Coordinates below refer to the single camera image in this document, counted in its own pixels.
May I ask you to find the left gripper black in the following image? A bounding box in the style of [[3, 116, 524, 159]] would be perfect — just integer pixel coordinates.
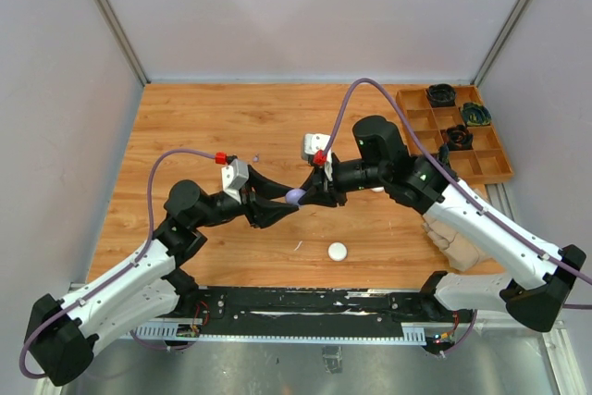
[[193, 165, 300, 228]]

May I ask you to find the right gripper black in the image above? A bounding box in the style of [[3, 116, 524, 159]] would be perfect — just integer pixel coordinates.
[[298, 153, 389, 207]]

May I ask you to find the purple earbud charging case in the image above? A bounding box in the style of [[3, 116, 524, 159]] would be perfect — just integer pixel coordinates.
[[285, 188, 306, 206]]

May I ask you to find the white earbud charging case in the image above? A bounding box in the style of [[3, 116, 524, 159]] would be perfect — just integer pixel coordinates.
[[327, 242, 348, 262]]

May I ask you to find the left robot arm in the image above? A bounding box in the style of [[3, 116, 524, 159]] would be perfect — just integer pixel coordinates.
[[19, 159, 298, 387]]

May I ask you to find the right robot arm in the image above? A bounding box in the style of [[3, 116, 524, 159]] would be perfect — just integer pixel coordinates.
[[298, 116, 586, 332]]

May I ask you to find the dark blue rolled sock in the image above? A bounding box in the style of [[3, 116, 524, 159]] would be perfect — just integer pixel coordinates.
[[438, 143, 450, 167]]

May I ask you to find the black orange rolled sock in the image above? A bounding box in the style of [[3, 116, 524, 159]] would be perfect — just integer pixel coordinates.
[[442, 125, 474, 151]]

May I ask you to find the beige cloth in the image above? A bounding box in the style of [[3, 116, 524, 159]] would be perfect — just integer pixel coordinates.
[[422, 216, 490, 272]]

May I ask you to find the wooden compartment tray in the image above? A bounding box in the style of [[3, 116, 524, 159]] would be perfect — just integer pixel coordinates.
[[396, 83, 513, 185]]

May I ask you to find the dark green rolled sock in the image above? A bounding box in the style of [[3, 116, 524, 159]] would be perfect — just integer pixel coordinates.
[[460, 102, 492, 127]]

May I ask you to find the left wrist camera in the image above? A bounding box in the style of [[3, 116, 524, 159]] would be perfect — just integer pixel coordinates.
[[216, 153, 250, 206]]

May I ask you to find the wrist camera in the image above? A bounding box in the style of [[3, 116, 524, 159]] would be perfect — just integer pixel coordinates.
[[216, 153, 250, 206], [301, 133, 333, 180]]

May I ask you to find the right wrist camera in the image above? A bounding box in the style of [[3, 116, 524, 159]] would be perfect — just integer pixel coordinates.
[[301, 133, 333, 180]]

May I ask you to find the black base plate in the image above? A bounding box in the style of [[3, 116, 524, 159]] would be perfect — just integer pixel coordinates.
[[170, 287, 470, 339]]

